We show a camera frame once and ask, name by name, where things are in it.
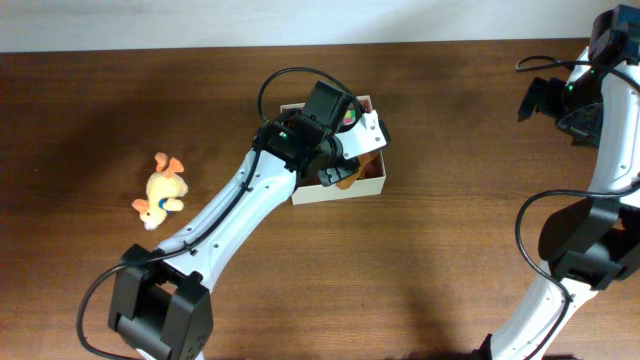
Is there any white cardboard box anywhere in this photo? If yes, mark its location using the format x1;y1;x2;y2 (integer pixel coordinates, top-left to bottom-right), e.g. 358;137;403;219
292;95;386;205

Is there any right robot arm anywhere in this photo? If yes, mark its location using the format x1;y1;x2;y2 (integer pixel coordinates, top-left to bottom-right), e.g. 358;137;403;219
472;5;639;360

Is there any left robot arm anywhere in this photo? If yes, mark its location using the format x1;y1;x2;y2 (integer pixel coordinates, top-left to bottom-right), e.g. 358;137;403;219
108;81;389;359

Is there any brown plush toy with carrot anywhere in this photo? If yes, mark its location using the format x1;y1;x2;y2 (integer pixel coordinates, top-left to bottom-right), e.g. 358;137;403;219
336;152;380;190

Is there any cream plush bunny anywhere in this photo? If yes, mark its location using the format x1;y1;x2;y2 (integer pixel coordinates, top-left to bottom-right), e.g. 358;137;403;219
131;152;189;230

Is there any left black cable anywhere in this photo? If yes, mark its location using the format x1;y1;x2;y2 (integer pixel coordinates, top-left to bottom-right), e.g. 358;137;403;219
75;66;366;360

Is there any colourful puzzle cube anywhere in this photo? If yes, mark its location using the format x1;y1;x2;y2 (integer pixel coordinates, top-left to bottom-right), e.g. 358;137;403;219
342;110;356;126

